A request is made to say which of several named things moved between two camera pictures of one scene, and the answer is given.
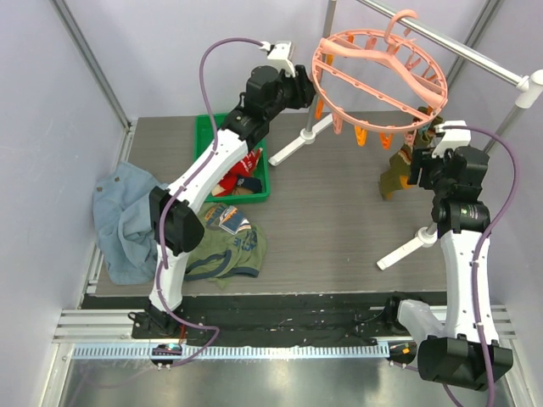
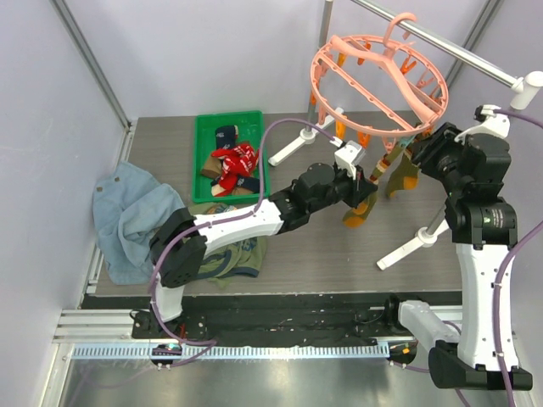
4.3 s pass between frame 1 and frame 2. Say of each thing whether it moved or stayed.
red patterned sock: stayed
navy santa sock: moved
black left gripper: moved
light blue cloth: stayed
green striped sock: moved
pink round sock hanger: stayed
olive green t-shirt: stayed
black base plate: stayed
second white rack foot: stayed
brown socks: moved
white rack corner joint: stayed
